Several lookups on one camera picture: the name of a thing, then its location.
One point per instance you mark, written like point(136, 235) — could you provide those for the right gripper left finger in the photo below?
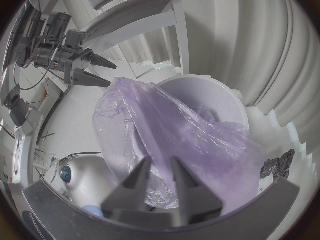
point(130, 194)

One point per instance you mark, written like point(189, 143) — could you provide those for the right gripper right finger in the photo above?
point(192, 201)

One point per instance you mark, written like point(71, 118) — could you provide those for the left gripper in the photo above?
point(75, 61)

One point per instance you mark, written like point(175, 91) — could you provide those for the purple plastic bag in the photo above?
point(162, 124)

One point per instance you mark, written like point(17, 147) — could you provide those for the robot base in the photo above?
point(90, 174)

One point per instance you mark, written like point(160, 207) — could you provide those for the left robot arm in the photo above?
point(56, 26)

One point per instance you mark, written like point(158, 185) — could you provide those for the crumpled black plastic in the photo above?
point(275, 165)

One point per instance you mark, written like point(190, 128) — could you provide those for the white trash bin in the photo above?
point(225, 101)

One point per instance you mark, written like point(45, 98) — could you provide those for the white chair with grey seat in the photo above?
point(140, 9)

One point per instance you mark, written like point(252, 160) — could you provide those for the white curtain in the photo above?
point(250, 34)

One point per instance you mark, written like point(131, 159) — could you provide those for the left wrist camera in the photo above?
point(75, 37)

